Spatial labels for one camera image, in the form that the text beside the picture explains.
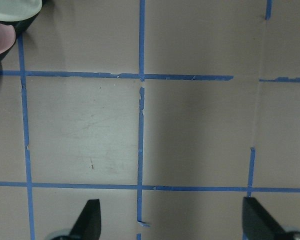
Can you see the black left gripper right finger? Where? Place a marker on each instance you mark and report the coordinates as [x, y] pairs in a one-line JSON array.
[[257, 223]]

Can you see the cream plate in rack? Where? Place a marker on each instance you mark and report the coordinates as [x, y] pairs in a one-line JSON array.
[[18, 10]]

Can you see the pink plate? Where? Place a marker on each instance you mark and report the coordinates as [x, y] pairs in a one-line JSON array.
[[7, 37]]

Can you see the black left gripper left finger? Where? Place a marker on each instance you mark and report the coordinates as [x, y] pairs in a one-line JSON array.
[[88, 224]]

